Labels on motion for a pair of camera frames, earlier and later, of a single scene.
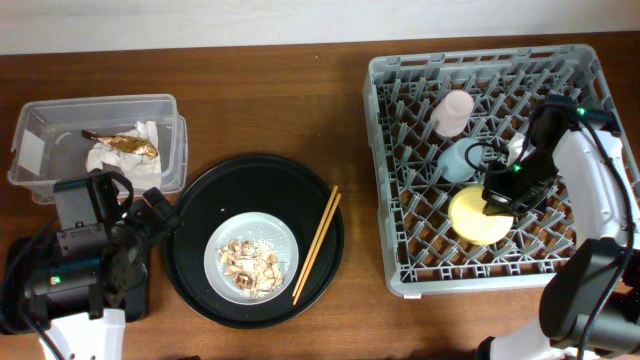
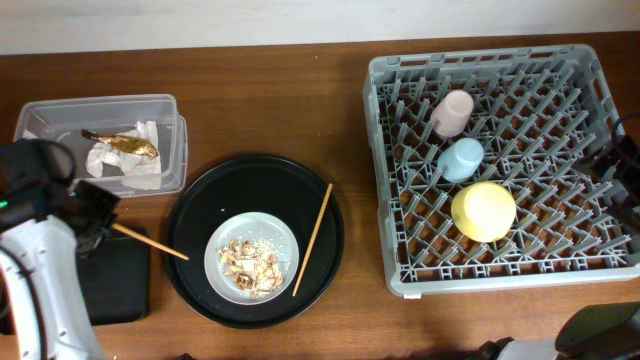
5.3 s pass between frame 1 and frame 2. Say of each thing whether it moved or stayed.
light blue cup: stayed
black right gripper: moved
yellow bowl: stayed
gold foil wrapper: stayed
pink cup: stayed
